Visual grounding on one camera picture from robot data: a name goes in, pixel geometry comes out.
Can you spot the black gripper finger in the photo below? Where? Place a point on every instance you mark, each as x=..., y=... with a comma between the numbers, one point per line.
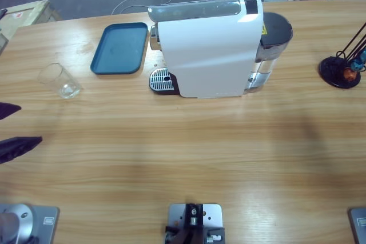
x=8, y=110
x=17, y=147

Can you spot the clear drinking glass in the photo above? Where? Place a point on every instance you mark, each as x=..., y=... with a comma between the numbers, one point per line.
x=68, y=91

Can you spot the white capsule coffee machine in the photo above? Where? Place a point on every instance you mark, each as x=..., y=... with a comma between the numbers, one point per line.
x=206, y=55

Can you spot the orange coffee capsule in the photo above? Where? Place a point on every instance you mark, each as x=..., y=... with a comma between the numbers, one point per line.
x=350, y=74

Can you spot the blue coffee capsule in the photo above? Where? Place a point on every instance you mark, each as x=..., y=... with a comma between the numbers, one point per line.
x=357, y=64

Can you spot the wooden crate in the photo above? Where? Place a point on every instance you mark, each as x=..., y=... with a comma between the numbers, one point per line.
x=28, y=12

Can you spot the blue plastic tray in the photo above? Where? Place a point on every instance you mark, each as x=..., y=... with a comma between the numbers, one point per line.
x=120, y=49

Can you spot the clear water tank dark lid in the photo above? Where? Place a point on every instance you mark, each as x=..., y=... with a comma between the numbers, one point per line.
x=274, y=27

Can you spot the black capsule holder with rods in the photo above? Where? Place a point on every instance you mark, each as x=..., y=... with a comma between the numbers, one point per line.
x=331, y=71

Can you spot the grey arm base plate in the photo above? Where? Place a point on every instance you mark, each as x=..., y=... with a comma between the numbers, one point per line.
x=358, y=227
x=43, y=224

